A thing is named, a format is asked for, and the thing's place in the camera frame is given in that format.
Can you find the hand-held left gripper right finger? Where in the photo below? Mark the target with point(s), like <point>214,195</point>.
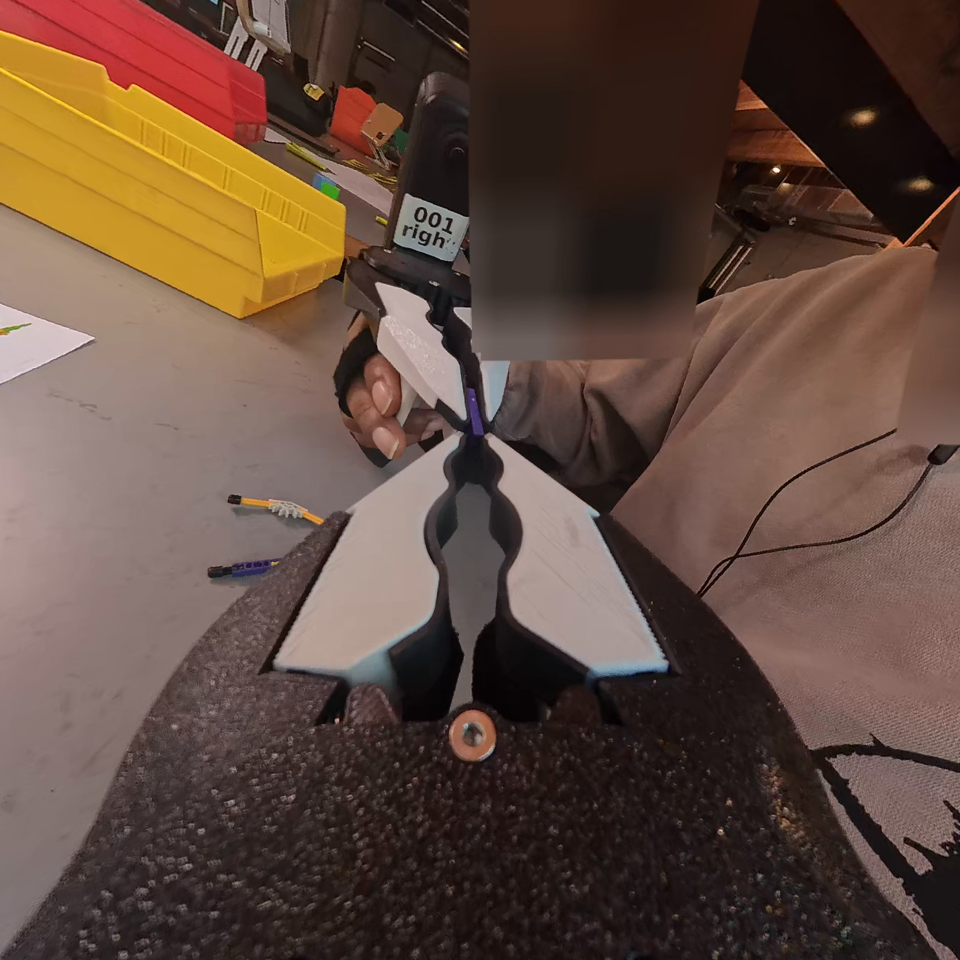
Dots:
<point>585,600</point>

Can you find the stack of red bins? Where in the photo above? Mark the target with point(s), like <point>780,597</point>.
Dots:
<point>150,52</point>

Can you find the grey desk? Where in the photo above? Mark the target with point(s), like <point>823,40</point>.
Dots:
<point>187,450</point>

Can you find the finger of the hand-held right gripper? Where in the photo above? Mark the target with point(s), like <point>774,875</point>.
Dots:
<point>420,345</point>
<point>493,382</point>

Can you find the person's beige hoodie torso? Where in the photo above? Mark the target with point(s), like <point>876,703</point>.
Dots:
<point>825,637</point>

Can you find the orange chair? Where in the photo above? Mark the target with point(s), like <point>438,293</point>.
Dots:
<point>349,116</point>

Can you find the cluttered work table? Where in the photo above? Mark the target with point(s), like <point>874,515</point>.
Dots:
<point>352,187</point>

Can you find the round ceiling light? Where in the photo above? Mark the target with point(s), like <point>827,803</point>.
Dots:
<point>862,116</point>
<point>919,184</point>

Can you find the person's right hand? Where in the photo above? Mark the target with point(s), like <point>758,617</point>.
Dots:
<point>379,420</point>

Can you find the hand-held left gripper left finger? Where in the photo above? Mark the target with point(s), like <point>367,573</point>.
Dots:
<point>352,600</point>

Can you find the person's right forearm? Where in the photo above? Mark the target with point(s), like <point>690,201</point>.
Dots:
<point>600,420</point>

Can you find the green blue block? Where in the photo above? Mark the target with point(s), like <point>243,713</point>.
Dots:
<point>327,184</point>

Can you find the toy instruction sheet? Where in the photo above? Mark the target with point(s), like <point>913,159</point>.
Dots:
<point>37,341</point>

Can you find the toy construction model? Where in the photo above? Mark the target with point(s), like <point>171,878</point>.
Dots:
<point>285,508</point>

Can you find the white hanging banner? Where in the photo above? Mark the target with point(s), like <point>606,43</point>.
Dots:
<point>262,30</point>

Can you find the yellow plastic bin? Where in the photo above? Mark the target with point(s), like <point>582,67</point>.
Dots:
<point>150,195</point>

